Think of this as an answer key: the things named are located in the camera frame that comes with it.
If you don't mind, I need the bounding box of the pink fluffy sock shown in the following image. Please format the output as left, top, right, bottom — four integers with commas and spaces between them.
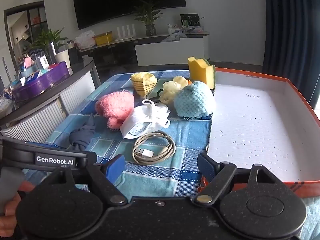
94, 91, 134, 130

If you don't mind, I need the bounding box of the purple tray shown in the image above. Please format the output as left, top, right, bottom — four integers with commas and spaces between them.
11, 60, 70, 103

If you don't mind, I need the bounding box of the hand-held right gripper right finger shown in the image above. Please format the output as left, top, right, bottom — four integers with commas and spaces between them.
195, 152, 274, 204

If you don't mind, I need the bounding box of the white and black TV cabinet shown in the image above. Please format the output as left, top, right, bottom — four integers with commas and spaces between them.
79, 31, 210, 72

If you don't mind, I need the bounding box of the light blue fluffy sock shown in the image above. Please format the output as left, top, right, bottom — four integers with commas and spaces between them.
173, 81, 217, 119

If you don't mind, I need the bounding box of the beige USB cable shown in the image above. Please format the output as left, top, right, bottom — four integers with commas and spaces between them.
132, 131, 176, 165

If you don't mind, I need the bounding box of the yellow striped sock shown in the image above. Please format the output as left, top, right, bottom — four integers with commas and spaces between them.
130, 72, 158, 98

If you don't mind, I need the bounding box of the curved ribbed sideboard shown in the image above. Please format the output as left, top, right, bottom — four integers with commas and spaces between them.
0, 56, 102, 140

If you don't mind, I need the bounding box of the person's left hand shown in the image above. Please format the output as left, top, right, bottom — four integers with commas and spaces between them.
0, 194, 23, 230

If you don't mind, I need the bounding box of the white router with antennas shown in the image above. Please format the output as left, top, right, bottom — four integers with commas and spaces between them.
116, 24, 137, 40

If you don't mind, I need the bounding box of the dark blue curtain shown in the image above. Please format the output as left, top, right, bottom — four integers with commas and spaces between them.
262, 0, 320, 110

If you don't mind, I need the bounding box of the bamboo plant in dark vase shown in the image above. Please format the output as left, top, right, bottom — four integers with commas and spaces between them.
132, 0, 165, 37

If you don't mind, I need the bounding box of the white plastic bag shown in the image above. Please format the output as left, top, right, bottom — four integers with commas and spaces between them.
74, 30, 96, 50

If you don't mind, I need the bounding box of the green printed box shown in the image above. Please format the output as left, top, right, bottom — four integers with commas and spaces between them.
180, 14, 202, 28

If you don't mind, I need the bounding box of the dark grey sock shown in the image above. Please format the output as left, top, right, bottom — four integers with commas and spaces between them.
69, 114, 97, 152

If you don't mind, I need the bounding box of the blue checked tablecloth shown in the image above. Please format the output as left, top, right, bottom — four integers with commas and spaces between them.
22, 69, 320, 240

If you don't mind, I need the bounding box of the yellow sponge with green pad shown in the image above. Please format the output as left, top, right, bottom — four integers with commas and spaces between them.
187, 57, 216, 89

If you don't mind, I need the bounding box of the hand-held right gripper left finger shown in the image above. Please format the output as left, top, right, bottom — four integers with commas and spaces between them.
51, 154, 128, 205

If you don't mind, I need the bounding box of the black wall television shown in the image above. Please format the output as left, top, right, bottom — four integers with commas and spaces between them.
71, 0, 187, 30

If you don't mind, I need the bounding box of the orange and white cardboard box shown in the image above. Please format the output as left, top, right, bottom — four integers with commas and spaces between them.
200, 67, 320, 198

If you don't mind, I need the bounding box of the pale yellow glove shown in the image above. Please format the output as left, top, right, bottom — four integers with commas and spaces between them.
159, 76, 190, 104

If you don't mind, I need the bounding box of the crumpled blue cloth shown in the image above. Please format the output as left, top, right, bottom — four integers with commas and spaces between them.
162, 34, 187, 43

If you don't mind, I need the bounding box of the white face mask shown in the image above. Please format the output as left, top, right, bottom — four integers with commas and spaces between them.
119, 99, 172, 140

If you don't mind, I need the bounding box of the yellow box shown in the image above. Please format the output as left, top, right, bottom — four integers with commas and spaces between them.
94, 31, 113, 46

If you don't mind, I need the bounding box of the green plant in white pot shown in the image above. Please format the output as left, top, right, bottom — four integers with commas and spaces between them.
29, 27, 70, 69

